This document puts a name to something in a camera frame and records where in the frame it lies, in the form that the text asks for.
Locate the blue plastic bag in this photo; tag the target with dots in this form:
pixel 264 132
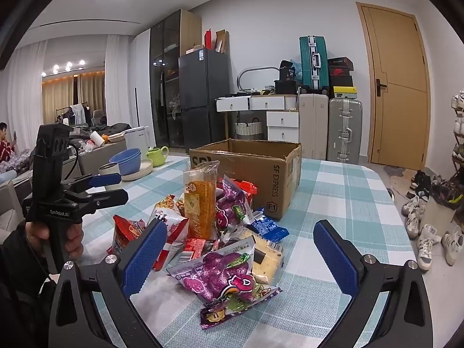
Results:
pixel 297 69

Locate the person's left hand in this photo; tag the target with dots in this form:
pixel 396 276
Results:
pixel 36 234

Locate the dark grey fridge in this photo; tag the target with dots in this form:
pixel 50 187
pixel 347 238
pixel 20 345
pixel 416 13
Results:
pixel 203 87

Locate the white curtain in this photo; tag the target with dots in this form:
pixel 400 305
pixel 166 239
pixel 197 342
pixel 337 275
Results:
pixel 118 79

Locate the yellow black shoe box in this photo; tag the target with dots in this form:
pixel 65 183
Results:
pixel 344 92

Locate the blue snack packet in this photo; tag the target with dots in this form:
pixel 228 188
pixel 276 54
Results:
pixel 268 226

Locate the plain red snack packet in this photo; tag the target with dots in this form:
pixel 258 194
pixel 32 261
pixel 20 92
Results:
pixel 246 187

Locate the silver suitcase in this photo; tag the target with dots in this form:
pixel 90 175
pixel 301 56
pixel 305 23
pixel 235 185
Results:
pixel 344 130

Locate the small purple candy packet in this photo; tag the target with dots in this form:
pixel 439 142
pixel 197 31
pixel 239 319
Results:
pixel 217 315

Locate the person's left forearm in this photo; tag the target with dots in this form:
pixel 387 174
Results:
pixel 21 297

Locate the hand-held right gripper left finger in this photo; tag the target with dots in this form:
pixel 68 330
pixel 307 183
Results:
pixel 145 257

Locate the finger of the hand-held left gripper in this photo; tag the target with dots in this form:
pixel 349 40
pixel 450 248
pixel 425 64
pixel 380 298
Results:
pixel 108 197
pixel 107 180

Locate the beige suitcase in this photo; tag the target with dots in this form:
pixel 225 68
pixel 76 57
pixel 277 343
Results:
pixel 313 127

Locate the black case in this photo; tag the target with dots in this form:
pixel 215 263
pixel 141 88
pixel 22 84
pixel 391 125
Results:
pixel 286 87

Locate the red barcode snack packet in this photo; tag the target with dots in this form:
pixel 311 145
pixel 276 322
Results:
pixel 197 249

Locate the cream shallow bowl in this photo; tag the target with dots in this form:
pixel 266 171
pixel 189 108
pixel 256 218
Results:
pixel 143 172

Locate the small black printed box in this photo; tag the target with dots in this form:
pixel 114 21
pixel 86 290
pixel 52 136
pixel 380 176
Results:
pixel 286 70

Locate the cream tumbler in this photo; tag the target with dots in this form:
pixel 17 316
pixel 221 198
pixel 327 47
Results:
pixel 108 168

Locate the scattered sneakers pile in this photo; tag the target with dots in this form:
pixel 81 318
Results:
pixel 427 239

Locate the plain black shoe box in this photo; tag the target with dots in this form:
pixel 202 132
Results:
pixel 340 81

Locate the tall open cardboard box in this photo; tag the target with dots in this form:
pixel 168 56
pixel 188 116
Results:
pixel 222 41

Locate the grey sofa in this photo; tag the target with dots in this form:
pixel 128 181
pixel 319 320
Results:
pixel 101 156

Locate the wooden shoe rack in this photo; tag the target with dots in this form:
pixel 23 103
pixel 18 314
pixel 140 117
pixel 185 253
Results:
pixel 457 152

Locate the clear cracker packet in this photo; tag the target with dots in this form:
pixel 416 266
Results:
pixel 268 257

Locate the woven basket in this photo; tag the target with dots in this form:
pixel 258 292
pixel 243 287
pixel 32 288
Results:
pixel 248 128

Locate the curved metal tube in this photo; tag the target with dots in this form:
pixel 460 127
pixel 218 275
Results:
pixel 253 68

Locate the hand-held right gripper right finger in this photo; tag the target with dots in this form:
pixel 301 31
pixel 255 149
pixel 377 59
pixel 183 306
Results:
pixel 337 257

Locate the black shoe box red stripe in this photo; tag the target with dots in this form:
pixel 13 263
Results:
pixel 340 61

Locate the clothes rack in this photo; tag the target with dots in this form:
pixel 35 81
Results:
pixel 74 112

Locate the red orange snack packet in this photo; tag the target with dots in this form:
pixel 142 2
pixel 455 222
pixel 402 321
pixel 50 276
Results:
pixel 127 234

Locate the large purple snack packet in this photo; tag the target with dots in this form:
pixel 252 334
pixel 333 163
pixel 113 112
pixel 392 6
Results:
pixel 228 206
pixel 217 275

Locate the clear orange bread packet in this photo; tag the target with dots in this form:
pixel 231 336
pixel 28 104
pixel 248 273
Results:
pixel 199 203

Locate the brown cardboard box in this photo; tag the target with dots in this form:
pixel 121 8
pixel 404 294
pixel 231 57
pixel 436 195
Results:
pixel 268 181

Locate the teal suitcase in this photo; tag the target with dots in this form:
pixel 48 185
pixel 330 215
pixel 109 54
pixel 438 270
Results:
pixel 313 65

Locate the checked teal tablecloth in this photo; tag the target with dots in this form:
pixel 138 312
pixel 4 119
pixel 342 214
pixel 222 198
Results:
pixel 344 195

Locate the rows of stored shoes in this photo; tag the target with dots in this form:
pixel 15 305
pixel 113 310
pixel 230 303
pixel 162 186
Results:
pixel 459 105

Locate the white red noodle snack packet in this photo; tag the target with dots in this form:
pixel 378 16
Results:
pixel 170 224

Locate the white drawer desk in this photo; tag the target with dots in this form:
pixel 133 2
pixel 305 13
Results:
pixel 279 119

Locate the wooden door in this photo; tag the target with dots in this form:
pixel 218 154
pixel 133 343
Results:
pixel 398 79

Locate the green ceramic pitcher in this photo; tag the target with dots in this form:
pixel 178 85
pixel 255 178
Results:
pixel 156 156

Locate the beige curtain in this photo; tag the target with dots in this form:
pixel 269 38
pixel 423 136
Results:
pixel 90 94

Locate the flat cardboard box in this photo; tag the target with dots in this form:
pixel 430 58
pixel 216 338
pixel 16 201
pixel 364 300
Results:
pixel 195 49

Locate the dark glass-door cabinet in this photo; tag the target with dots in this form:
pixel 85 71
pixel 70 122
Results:
pixel 163 79

